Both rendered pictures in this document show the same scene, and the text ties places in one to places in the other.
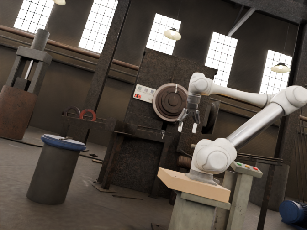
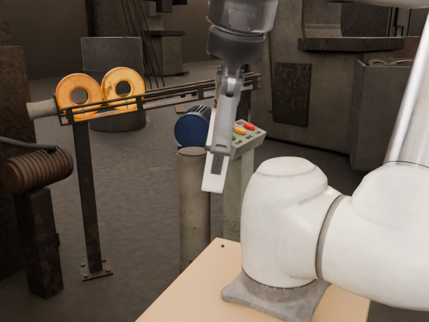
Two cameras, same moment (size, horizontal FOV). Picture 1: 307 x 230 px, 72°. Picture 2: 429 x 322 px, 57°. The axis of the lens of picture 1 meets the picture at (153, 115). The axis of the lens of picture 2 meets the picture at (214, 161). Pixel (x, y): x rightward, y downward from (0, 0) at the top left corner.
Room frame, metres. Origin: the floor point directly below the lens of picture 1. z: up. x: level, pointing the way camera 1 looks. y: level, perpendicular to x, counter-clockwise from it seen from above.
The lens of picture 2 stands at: (1.19, 0.23, 0.92)
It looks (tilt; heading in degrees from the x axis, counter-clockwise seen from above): 18 degrees down; 304
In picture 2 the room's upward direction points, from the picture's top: straight up
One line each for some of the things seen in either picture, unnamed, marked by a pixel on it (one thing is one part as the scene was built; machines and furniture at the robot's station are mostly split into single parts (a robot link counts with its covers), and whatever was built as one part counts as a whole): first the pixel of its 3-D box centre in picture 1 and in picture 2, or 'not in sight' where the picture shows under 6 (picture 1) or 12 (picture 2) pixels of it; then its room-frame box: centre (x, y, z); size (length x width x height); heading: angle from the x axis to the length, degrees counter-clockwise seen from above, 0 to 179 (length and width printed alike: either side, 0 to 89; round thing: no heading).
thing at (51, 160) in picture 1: (55, 168); not in sight; (1.60, 0.58, 0.22); 0.32 x 0.32 x 0.43
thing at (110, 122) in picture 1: (113, 154); not in sight; (2.25, 0.30, 0.36); 0.26 x 0.20 x 0.72; 129
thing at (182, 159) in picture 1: (182, 180); (46, 221); (2.42, -0.51, 0.27); 0.22 x 0.13 x 0.53; 94
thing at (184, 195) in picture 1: (196, 193); not in sight; (1.47, -0.42, 0.33); 0.32 x 0.32 x 0.04; 7
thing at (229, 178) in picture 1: (225, 200); (195, 217); (2.00, -0.85, 0.26); 0.12 x 0.12 x 0.52
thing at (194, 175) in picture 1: (203, 176); (283, 271); (1.47, -0.44, 0.45); 0.22 x 0.18 x 0.06; 93
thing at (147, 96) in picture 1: (145, 93); not in sight; (2.62, 0.18, 1.15); 0.26 x 0.02 x 0.18; 94
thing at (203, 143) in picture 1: (205, 155); (287, 216); (1.45, -0.42, 0.59); 0.18 x 0.16 x 0.22; 177
